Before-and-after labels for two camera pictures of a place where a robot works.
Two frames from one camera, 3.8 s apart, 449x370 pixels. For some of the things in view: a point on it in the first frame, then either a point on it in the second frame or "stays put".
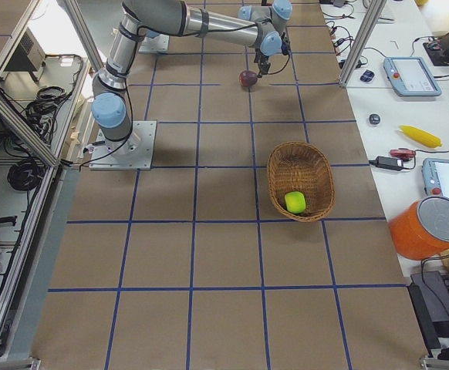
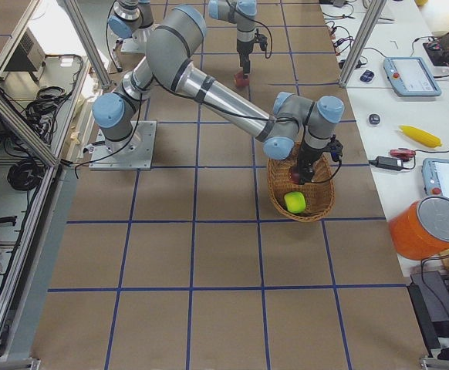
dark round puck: [374, 119] stays put
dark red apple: [248, 78] to [295, 178]
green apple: [295, 202] stays put
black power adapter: [389, 163] stays put
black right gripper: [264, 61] to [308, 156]
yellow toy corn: [420, 136] stays put
